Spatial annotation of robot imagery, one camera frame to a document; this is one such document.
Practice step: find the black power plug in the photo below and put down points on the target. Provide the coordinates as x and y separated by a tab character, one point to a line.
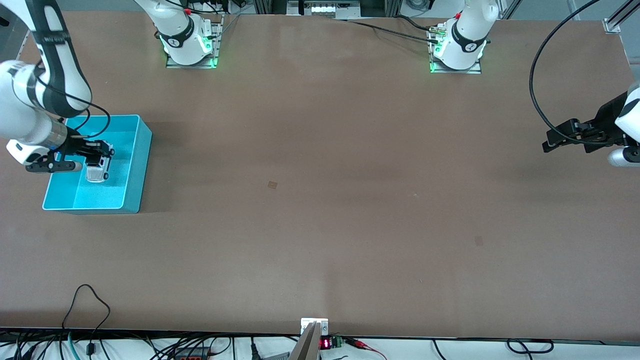
254	350

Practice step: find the aluminium frame corner bracket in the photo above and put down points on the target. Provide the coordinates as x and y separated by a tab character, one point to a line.
611	25

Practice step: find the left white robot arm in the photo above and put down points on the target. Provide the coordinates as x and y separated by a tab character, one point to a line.
467	35

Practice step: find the red clip lead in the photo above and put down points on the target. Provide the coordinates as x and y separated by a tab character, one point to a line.
360	343

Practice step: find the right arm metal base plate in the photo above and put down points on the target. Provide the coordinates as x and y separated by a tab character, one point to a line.
190	66

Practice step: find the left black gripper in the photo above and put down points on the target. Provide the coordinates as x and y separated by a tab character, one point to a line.
606	119

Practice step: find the black power strip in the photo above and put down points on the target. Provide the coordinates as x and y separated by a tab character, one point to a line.
192	357

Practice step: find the white toy jeep black roof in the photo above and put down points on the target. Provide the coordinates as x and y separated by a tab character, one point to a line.
96	172

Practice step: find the turquoise plastic bin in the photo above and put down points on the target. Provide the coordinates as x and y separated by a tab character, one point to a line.
100	197

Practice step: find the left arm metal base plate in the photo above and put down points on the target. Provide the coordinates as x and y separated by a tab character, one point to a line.
470	71

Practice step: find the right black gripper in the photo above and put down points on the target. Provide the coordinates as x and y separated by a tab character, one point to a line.
75	145

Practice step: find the red digit display module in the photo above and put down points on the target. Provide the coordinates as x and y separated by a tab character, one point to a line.
325	343

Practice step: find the grey camera mount bar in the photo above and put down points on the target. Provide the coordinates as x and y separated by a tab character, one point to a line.
306	347

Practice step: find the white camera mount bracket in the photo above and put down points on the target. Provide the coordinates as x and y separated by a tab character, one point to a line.
306	322

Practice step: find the grey control box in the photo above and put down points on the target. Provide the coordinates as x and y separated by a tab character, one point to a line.
325	9

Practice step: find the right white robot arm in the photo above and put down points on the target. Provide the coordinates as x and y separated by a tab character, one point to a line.
20	110

